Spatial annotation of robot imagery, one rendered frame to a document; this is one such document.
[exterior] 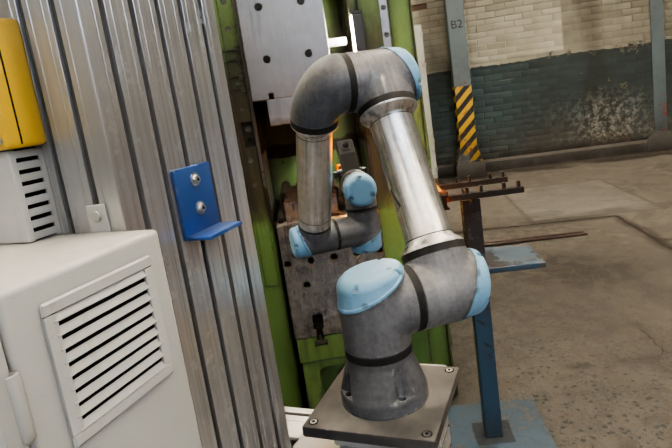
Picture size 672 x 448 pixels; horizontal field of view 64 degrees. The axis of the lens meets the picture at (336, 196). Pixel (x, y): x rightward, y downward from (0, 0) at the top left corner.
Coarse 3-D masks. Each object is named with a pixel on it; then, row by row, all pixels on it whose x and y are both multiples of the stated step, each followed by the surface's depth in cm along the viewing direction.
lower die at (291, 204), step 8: (296, 184) 238; (296, 192) 217; (288, 200) 207; (296, 200) 201; (336, 200) 202; (288, 208) 201; (296, 208) 202; (336, 208) 203; (288, 216) 202; (296, 216) 202
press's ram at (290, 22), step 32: (256, 0) 188; (288, 0) 189; (320, 0) 190; (256, 32) 190; (288, 32) 191; (320, 32) 191; (256, 64) 192; (288, 64) 193; (256, 96) 194; (288, 96) 195
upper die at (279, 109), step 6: (270, 102) 194; (276, 102) 195; (282, 102) 195; (288, 102) 195; (270, 108) 195; (276, 108) 195; (282, 108) 195; (288, 108) 195; (270, 114) 195; (276, 114) 195; (282, 114) 195; (288, 114) 196; (270, 120) 195; (276, 120) 196; (282, 120) 196; (288, 120) 196
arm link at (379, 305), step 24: (360, 264) 95; (384, 264) 91; (336, 288) 90; (360, 288) 86; (384, 288) 85; (408, 288) 88; (360, 312) 86; (384, 312) 86; (408, 312) 87; (360, 336) 87; (384, 336) 87; (408, 336) 90
